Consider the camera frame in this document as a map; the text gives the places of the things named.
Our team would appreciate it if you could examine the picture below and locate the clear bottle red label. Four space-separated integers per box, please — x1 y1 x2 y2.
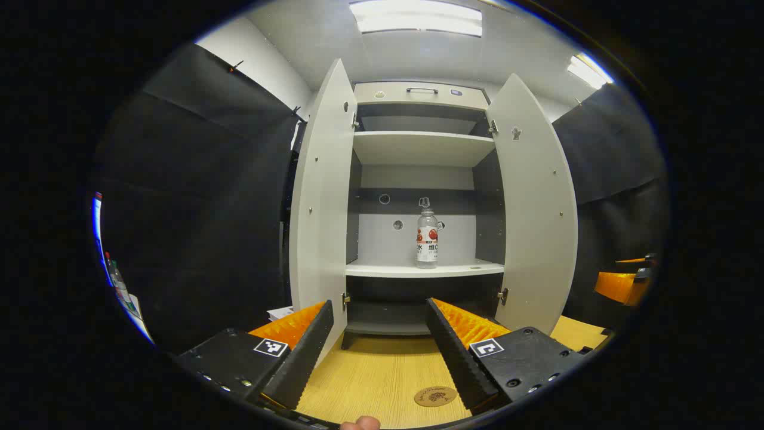
416 208 440 269

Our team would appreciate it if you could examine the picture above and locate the white cabinet door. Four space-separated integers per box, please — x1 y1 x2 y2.
485 73 578 335
289 58 358 365

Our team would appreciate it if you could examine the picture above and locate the small ceiling light panel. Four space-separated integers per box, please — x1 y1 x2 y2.
567 53 614 90

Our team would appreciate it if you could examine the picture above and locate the large ceiling light panel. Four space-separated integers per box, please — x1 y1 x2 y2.
349 0 483 38

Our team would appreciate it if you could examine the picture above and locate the cluttered white side table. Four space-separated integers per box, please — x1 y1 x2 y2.
104 251 155 346

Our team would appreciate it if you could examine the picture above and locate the white and grey cabinet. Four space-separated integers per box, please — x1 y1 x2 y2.
341 81 508 351

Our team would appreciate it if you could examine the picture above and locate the black backdrop cloth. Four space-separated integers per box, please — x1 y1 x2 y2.
95 42 668 353

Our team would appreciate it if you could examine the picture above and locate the round cork coaster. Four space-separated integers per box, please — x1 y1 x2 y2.
414 386 458 408

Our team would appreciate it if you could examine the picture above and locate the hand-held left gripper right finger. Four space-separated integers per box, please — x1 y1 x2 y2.
425 297 590 416

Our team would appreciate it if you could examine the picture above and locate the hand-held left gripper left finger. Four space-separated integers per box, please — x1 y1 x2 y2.
175 300 335 413

